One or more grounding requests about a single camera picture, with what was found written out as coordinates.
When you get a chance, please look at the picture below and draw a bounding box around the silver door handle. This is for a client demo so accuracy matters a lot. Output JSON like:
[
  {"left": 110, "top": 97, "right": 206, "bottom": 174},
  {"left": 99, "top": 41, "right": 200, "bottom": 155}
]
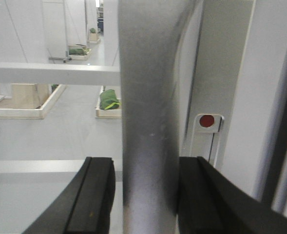
[{"left": 118, "top": 0, "right": 199, "bottom": 234}]

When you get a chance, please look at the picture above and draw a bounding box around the light wooden box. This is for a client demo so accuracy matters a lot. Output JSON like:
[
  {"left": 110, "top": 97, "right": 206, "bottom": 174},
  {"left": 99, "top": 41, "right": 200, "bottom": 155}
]
[{"left": 11, "top": 83, "right": 50, "bottom": 109}]

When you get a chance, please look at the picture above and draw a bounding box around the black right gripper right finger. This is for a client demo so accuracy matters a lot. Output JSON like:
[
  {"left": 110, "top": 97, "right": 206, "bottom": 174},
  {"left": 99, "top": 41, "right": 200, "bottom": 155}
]
[{"left": 178, "top": 157, "right": 287, "bottom": 234}]

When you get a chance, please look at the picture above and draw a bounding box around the door lock plate red dot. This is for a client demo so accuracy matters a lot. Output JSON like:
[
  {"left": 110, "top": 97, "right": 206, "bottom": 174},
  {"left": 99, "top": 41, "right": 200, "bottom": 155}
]
[{"left": 189, "top": 114, "right": 224, "bottom": 167}]

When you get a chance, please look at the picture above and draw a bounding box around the green sandbag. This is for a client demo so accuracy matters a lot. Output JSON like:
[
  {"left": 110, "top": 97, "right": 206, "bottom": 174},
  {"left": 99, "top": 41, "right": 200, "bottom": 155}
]
[{"left": 100, "top": 89, "right": 120, "bottom": 110}]

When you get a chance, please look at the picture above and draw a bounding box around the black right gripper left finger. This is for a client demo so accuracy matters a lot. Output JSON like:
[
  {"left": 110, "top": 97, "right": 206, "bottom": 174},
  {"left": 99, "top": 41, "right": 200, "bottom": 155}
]
[{"left": 24, "top": 157, "right": 115, "bottom": 234}]

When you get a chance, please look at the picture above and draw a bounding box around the white sliding glass door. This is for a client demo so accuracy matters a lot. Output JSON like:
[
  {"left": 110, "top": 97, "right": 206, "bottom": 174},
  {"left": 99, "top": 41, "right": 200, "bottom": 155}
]
[{"left": 0, "top": 0, "right": 287, "bottom": 234}]

